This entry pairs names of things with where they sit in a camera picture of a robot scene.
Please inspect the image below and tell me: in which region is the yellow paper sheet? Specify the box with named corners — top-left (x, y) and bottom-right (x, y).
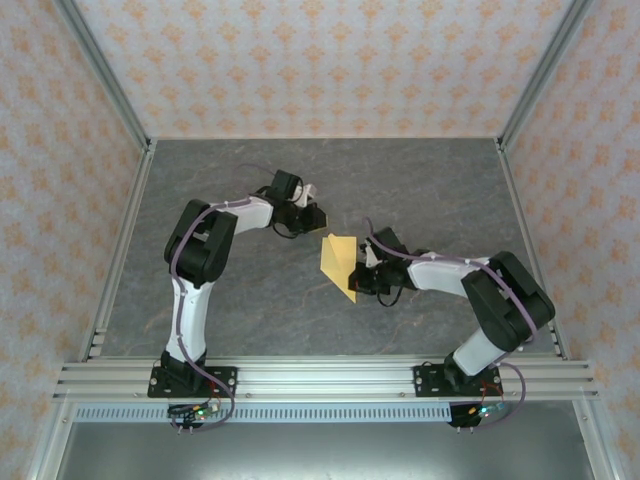
top-left (319, 233), bottom-right (359, 305)

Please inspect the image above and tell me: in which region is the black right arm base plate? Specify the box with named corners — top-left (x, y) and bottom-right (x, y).
top-left (412, 364), bottom-right (504, 399)

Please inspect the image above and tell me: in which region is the aluminium mounting rail beam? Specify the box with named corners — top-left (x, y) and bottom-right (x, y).
top-left (52, 358), bottom-right (600, 401)

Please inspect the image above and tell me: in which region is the grey metal sheet panel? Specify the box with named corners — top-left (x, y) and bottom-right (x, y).
top-left (54, 422), bottom-right (601, 480)

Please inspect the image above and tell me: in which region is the aluminium table side rail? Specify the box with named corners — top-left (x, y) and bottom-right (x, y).
top-left (77, 144), bottom-right (157, 362)
top-left (494, 139), bottom-right (571, 362)

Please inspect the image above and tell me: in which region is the aluminium frame post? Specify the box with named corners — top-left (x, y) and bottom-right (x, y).
top-left (497, 0), bottom-right (596, 151)
top-left (53, 0), bottom-right (154, 151)

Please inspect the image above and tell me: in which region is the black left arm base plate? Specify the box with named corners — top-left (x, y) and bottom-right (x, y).
top-left (147, 366), bottom-right (239, 399)

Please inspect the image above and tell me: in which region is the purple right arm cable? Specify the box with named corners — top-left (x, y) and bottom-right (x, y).
top-left (362, 215), bottom-right (539, 431)

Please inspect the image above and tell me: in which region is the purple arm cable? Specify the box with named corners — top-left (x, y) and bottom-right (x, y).
top-left (167, 163), bottom-right (279, 434)
top-left (362, 215), bottom-right (539, 431)

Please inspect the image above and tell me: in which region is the small circuit board with LED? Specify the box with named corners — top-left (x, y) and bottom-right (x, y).
top-left (167, 402), bottom-right (221, 420)
top-left (467, 402), bottom-right (505, 420)

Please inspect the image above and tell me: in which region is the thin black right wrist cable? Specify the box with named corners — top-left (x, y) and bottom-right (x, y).
top-left (377, 284), bottom-right (404, 308)

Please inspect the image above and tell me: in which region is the grey slotted cable duct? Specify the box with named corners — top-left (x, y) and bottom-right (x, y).
top-left (74, 403), bottom-right (581, 424)

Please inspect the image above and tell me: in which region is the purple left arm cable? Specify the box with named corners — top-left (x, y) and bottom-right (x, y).
top-left (167, 163), bottom-right (279, 434)

